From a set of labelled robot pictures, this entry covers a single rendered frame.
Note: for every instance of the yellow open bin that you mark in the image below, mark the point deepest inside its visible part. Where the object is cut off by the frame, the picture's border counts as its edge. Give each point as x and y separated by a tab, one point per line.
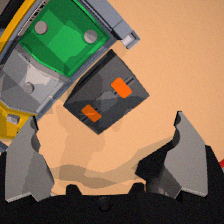
7	129

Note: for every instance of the green bin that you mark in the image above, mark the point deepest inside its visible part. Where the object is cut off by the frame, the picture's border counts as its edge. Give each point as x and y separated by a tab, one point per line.
63	46

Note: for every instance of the orange curved bar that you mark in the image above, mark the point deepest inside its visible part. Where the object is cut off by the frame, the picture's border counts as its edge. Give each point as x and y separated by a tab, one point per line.
25	7

